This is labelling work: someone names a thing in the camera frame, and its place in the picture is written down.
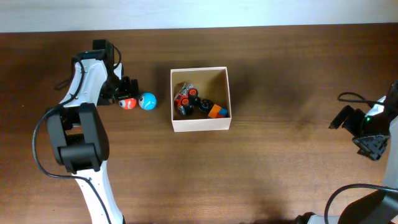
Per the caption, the black round toy wheel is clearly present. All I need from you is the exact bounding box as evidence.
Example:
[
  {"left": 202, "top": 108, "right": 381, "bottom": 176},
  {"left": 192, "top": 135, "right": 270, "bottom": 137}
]
[{"left": 198, "top": 99, "right": 214, "bottom": 113}]

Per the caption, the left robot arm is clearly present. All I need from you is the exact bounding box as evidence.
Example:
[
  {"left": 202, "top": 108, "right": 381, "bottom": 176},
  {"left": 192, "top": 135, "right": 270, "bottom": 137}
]
[{"left": 41, "top": 39, "right": 139, "bottom": 223}]

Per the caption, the red toy ball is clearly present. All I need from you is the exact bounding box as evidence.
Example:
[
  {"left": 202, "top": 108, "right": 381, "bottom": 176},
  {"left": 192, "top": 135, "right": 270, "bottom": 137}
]
[{"left": 119, "top": 98, "right": 137, "bottom": 110}]

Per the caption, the left black cable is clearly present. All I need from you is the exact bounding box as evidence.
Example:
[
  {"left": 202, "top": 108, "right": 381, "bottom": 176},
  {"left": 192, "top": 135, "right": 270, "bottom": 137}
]
[{"left": 32, "top": 45, "right": 123, "bottom": 224}]

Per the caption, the blue toy ball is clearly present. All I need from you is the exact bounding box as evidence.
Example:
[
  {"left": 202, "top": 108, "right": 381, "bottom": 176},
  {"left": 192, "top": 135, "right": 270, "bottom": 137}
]
[{"left": 138, "top": 92, "right": 157, "bottom": 111}]

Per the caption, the pink open cardboard box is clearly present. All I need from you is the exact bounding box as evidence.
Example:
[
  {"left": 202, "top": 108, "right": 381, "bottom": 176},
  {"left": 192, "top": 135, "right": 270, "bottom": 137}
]
[{"left": 169, "top": 67, "right": 232, "bottom": 132}]

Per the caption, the red toy fire truck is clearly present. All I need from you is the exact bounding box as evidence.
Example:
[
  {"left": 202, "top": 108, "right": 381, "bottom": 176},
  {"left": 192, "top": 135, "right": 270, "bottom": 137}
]
[{"left": 174, "top": 83, "right": 200, "bottom": 116}]

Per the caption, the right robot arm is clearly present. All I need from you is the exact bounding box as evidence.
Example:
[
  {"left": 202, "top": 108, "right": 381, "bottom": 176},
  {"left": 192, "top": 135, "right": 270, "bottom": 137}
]
[{"left": 293, "top": 82, "right": 397, "bottom": 224}]

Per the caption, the multicolour puzzle cube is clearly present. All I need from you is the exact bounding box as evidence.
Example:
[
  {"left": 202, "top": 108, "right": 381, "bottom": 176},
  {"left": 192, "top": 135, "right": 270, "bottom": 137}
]
[{"left": 208, "top": 105, "right": 228, "bottom": 119}]

